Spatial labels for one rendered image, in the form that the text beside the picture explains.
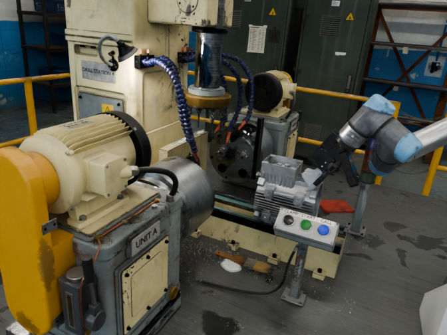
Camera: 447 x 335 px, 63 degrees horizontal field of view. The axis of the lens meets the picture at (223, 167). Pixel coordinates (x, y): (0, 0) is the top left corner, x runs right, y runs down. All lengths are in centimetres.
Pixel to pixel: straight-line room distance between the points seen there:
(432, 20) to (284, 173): 509
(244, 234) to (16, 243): 81
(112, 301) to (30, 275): 17
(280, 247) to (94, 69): 90
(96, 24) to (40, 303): 89
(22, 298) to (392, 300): 104
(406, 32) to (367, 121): 508
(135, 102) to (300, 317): 86
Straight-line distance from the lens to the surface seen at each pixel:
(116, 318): 89
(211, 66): 128
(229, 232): 139
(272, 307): 118
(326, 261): 131
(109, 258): 78
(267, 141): 163
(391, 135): 108
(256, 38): 458
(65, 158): 73
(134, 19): 128
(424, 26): 614
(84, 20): 140
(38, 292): 82
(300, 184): 125
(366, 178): 153
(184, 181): 107
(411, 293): 140
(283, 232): 107
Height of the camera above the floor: 158
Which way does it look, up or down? 22 degrees down
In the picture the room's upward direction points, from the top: 4 degrees clockwise
